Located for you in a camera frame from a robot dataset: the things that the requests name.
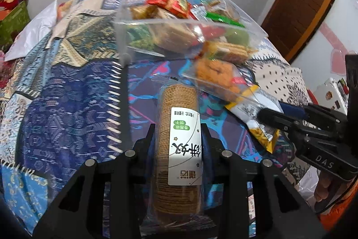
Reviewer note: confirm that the orange clothing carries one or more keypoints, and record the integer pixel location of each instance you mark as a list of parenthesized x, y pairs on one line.
[(342, 213)]

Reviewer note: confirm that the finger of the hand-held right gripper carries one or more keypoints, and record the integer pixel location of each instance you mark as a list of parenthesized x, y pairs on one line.
[(275, 120), (292, 110)]

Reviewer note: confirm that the dark green leafy snack packet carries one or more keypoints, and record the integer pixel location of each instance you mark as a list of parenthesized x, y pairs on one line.
[(141, 38)]

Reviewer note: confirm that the clear packet of brown crisps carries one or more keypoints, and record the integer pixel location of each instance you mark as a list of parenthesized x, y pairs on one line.
[(215, 75)]

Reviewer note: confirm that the person's right hand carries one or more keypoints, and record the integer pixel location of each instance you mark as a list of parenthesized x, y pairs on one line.
[(323, 191)]

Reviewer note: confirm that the clear packet of yellow crisps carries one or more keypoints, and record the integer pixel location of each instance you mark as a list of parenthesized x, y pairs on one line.
[(144, 11)]

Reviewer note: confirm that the patchwork blue blanket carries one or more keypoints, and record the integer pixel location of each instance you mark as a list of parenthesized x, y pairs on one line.
[(70, 87)]

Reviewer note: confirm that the clear square cracker packet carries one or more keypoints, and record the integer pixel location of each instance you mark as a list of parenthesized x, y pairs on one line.
[(173, 36)]

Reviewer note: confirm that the green patterned box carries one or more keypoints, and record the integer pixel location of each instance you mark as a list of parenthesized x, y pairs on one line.
[(12, 23)]

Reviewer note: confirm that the round biscuit roll packet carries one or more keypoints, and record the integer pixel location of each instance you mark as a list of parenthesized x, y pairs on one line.
[(177, 149)]

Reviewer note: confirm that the yellow snack packet white label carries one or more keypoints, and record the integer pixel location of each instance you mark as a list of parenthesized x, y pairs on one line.
[(251, 113)]

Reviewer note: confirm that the red snack packet white label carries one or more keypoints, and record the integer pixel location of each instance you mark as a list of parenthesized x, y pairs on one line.
[(212, 31)]

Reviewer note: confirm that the green striped snack packet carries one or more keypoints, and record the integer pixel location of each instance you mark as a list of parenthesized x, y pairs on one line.
[(223, 17)]

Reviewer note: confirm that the clear plastic container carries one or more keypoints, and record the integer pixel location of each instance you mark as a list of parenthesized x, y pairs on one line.
[(179, 29)]

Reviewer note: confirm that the white printed box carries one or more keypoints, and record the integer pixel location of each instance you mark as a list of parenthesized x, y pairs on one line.
[(331, 93)]

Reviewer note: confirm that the clear cookie packet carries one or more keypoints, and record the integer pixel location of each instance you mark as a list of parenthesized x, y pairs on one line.
[(226, 51)]

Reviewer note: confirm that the dark blue printed cloth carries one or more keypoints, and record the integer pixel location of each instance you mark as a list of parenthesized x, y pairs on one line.
[(142, 82)]

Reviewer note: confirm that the white plastic bag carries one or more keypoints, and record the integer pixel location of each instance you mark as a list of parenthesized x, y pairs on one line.
[(30, 34)]

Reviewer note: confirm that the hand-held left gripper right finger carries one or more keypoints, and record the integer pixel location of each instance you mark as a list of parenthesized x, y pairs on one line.
[(214, 152)]

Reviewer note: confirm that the white wardrobe door pink hearts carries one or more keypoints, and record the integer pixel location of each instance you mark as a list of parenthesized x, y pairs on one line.
[(327, 37)]

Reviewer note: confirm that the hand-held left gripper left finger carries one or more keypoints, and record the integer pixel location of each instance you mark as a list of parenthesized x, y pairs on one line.
[(139, 152)]

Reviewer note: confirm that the plain green snack packet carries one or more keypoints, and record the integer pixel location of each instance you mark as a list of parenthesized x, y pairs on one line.
[(237, 36)]

